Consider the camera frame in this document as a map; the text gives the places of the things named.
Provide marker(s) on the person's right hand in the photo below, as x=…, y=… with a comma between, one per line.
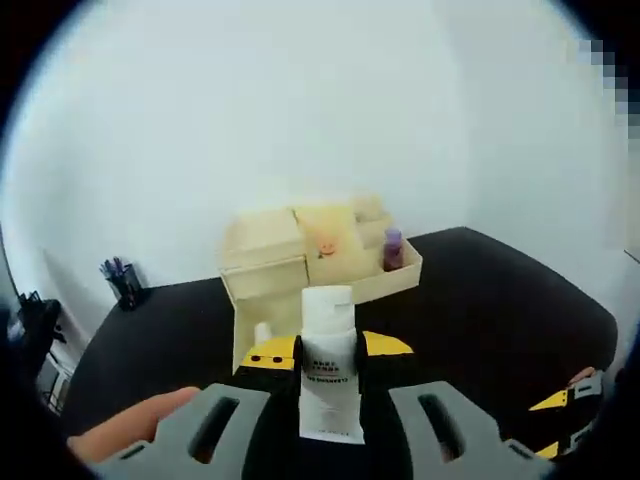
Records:
x=586, y=374

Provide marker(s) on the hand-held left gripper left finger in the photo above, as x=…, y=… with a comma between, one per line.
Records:
x=200, y=435

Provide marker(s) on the white cosmetic tube bottle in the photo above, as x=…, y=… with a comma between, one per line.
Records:
x=327, y=350

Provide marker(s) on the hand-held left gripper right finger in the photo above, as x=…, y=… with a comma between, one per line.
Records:
x=450, y=435

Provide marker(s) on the cream mesh pouch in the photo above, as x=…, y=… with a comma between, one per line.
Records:
x=330, y=235

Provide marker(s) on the black mesh pen holder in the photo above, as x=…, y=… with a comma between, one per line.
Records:
x=125, y=290

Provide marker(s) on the wooden desktop organizer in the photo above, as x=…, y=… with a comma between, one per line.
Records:
x=385, y=285

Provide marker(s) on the purple cosmetic bottle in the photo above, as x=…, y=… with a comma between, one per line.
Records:
x=393, y=252

